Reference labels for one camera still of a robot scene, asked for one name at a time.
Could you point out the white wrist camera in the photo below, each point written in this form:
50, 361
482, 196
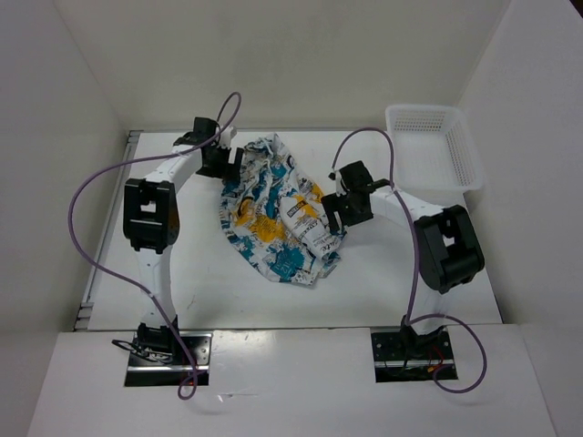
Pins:
337, 178
225, 136

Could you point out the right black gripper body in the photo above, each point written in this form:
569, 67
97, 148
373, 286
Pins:
354, 216

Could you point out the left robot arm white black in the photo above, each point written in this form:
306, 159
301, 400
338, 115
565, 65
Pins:
151, 225

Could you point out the aluminium table edge rail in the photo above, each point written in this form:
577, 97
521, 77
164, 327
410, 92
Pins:
87, 303

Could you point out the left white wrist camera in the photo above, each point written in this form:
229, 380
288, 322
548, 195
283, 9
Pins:
225, 136

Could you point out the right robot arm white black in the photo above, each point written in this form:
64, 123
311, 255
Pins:
446, 250

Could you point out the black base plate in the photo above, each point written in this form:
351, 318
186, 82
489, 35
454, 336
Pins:
159, 369
396, 361

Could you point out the white plastic mesh basket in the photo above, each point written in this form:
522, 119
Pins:
434, 149

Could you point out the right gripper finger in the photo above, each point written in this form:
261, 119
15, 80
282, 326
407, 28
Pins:
338, 220
330, 204

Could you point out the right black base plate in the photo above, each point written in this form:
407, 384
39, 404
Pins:
396, 361

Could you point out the printed white teal yellow shorts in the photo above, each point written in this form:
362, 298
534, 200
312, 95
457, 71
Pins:
273, 216

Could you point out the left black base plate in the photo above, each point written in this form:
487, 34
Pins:
159, 369

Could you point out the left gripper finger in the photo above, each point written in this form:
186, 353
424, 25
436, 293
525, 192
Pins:
238, 156
227, 172

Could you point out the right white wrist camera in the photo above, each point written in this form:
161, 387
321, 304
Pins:
337, 178

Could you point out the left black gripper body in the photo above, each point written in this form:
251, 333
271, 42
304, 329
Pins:
219, 158

